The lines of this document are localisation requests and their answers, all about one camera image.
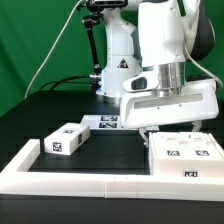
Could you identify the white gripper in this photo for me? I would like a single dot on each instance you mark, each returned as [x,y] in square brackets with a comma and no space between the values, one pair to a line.
[196,102]

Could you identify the white cabinet body box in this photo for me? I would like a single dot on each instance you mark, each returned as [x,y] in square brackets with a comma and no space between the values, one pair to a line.
[185,167]

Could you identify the white cabinet door panel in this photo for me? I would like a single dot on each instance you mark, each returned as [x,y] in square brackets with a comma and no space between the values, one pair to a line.
[201,146]

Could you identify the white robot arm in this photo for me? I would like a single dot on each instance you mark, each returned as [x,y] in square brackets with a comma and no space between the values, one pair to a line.
[148,44]

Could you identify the white cabinet top block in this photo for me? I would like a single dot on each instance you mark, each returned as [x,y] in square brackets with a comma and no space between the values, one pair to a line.
[66,139]

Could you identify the white base tag plate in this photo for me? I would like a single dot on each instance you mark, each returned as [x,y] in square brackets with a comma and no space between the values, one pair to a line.
[100,122]

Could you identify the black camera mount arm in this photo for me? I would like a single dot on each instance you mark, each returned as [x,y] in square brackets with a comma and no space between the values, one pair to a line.
[93,36]

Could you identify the white U-shaped fence frame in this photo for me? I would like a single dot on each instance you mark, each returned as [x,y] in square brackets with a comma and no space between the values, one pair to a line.
[17,179]

